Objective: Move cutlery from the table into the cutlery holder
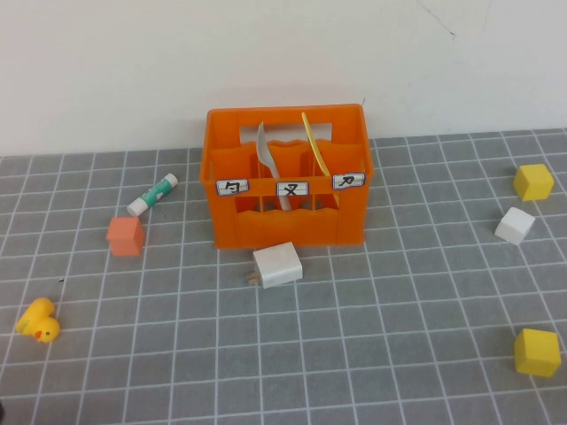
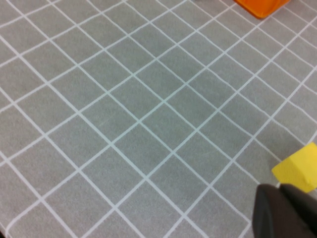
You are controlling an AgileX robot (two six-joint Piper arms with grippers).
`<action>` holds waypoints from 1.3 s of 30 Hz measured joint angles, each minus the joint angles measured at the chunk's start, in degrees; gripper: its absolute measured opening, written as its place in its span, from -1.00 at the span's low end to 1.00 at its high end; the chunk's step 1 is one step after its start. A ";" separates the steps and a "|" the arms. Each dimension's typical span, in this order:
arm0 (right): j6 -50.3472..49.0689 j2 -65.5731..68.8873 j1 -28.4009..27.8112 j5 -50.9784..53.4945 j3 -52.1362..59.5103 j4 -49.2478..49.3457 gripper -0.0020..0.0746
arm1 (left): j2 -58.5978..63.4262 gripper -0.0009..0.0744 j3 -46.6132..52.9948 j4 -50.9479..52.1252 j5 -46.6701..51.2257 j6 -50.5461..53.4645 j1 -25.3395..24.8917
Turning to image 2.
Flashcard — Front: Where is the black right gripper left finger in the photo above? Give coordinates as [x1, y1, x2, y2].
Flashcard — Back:
[252, 184, 315, 238]

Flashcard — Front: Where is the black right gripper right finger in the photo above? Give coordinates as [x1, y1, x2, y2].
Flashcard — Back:
[281, 183, 317, 238]

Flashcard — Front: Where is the orange plastic cutlery holder crate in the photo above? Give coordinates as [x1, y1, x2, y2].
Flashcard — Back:
[232, 0, 292, 20]

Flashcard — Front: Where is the yellow cube block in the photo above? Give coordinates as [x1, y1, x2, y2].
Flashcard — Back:
[271, 142, 317, 194]

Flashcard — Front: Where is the grey checked tablecloth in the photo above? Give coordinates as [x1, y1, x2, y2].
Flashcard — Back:
[0, 0, 317, 238]

